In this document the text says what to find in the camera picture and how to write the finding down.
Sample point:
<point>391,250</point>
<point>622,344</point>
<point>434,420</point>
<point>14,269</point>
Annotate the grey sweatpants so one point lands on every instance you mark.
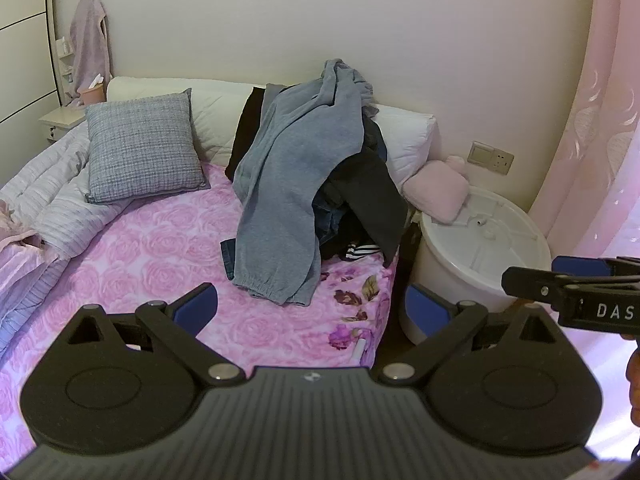
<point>295,160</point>

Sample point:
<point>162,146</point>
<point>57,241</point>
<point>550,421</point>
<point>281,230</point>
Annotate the pink plush pillow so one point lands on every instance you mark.
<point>437,190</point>

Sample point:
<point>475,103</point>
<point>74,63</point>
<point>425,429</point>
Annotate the pink garment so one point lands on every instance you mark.
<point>10,230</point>

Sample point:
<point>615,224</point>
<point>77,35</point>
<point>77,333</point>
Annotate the person's right hand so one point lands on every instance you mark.
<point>634,375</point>

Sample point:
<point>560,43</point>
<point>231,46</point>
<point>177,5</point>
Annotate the white corner shelf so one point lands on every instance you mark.
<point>65,60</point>

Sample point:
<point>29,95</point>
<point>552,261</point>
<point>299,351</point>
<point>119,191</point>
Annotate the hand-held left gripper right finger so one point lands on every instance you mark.
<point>424,311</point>

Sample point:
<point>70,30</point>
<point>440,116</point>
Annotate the white nightstand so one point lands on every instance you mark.
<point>60,120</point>

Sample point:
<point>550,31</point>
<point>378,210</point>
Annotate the lilac striped quilt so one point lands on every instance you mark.
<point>50,200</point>

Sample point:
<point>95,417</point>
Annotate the pink floral bedsheet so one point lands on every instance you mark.
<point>150,260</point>

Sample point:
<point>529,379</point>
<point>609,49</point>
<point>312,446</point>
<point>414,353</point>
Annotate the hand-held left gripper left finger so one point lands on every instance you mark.
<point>196,306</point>

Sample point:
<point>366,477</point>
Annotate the white wardrobe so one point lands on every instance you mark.
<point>25,60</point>

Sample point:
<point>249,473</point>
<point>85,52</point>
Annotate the black white striped garment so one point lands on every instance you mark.
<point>361,250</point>

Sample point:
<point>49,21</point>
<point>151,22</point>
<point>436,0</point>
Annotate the pink curtain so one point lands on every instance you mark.
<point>600,135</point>

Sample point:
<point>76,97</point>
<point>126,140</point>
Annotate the hanging pink towel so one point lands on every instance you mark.
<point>90,45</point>

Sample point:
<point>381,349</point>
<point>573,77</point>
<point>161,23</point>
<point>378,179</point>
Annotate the white plastic tub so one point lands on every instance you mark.
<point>475,260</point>

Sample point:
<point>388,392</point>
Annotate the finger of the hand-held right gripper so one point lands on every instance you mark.
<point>575,265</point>
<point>530,284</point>

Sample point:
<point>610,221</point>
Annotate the grey checked pillow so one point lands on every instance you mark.
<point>140,145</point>

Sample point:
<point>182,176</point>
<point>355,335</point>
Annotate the wall socket panel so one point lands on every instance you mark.
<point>491,157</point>

